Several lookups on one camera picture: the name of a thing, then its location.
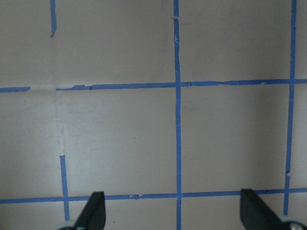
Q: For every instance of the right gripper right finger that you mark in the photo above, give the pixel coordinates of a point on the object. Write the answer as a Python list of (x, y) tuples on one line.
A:
[(255, 214)]

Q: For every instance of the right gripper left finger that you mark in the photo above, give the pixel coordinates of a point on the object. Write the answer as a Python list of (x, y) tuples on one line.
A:
[(93, 215)]

